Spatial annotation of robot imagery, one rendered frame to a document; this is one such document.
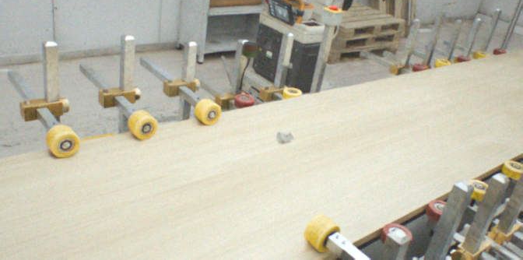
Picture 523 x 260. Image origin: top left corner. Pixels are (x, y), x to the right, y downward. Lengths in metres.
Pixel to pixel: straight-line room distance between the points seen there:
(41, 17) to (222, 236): 3.46
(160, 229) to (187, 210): 0.10
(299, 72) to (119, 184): 2.36
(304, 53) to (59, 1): 2.13
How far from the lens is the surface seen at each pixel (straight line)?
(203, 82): 2.14
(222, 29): 5.30
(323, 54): 2.32
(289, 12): 3.48
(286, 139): 1.68
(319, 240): 1.20
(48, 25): 4.48
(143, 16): 4.79
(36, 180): 1.42
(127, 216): 1.27
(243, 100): 1.91
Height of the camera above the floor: 1.71
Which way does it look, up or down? 26 degrees down
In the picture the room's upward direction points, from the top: 10 degrees clockwise
